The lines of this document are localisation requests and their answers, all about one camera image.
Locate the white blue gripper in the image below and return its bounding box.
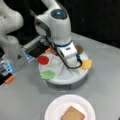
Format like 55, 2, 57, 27
56, 42, 82, 69

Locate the brown toast slice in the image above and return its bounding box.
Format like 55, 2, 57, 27
61, 107, 85, 120

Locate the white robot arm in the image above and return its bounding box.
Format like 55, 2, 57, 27
34, 0, 82, 69

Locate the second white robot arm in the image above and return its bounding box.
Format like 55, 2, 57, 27
0, 2, 27, 67

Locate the brown meat patty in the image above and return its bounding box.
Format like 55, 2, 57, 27
75, 45, 83, 54

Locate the yellow cheese slice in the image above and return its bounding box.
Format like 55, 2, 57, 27
81, 60, 92, 69

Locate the white sectioned round tray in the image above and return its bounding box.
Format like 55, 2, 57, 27
38, 50, 92, 85

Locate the red tomato slice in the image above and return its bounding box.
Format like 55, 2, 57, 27
37, 56, 50, 65

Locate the green lettuce leaf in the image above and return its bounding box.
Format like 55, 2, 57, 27
40, 70, 55, 80

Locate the white paper plate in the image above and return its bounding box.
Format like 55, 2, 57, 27
44, 94, 96, 120

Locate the orange block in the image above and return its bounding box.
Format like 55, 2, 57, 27
5, 76, 15, 84

